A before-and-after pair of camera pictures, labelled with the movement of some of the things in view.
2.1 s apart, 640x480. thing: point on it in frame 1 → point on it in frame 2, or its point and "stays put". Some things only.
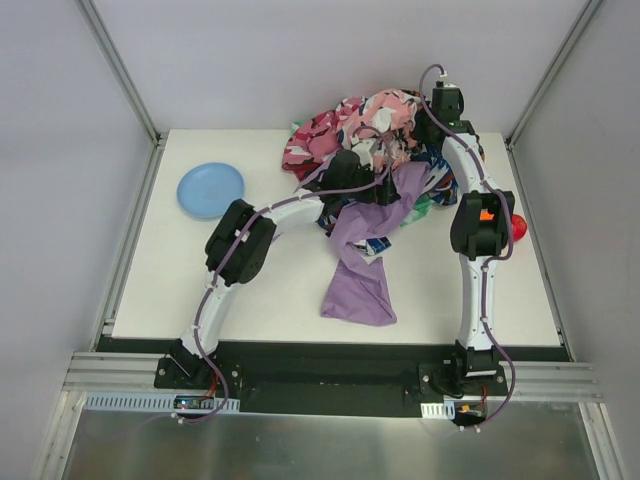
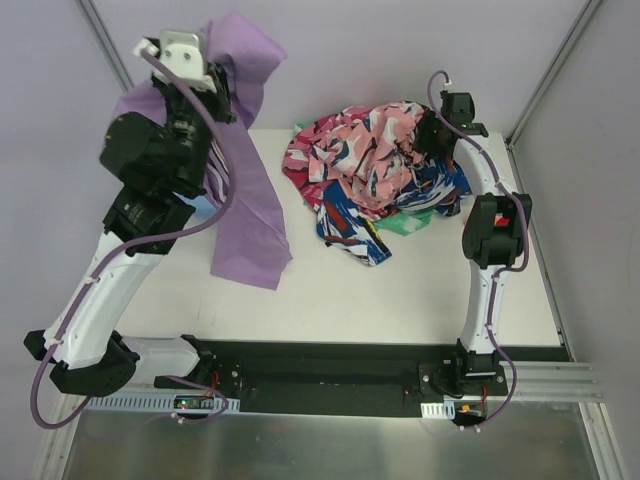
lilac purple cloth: [360, 292] → [250, 244]
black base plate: [276, 379] stays put
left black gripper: [385, 189] → [220, 93]
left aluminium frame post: [91, 17] stays put
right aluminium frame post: [528, 112] stays put
